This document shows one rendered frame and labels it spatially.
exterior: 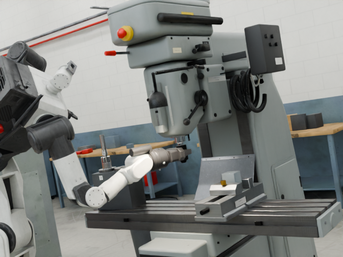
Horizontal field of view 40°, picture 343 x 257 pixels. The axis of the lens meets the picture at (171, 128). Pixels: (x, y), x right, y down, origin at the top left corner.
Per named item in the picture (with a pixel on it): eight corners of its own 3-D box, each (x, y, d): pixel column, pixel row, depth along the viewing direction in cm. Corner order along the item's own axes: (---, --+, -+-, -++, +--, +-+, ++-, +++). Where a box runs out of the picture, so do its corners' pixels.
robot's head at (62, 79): (45, 85, 183) (59, 70, 180) (50, 76, 192) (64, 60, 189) (59, 96, 185) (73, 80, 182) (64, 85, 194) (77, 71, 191)
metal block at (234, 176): (236, 187, 192) (233, 173, 192) (223, 187, 196) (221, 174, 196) (242, 184, 196) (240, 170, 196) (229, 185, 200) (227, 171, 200)
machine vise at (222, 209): (225, 222, 176) (221, 193, 175) (193, 221, 185) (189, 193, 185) (268, 197, 203) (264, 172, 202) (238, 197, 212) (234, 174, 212)
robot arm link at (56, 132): (49, 163, 170) (34, 128, 169) (43, 163, 178) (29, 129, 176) (78, 151, 176) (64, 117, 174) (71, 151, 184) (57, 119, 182)
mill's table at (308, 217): (324, 238, 163) (320, 216, 163) (84, 228, 239) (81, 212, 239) (345, 218, 181) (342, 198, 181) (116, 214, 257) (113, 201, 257)
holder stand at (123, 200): (132, 209, 226) (125, 168, 225) (97, 210, 238) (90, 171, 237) (146, 202, 236) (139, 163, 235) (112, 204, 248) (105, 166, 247)
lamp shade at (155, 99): (149, 109, 181) (146, 93, 180) (150, 108, 188) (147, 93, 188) (167, 105, 181) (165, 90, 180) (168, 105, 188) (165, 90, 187)
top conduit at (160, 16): (164, 20, 181) (162, 11, 181) (155, 23, 184) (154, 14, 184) (224, 24, 217) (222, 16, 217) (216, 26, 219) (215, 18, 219)
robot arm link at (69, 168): (82, 215, 173) (59, 160, 170) (69, 213, 184) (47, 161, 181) (108, 202, 179) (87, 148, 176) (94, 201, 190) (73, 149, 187)
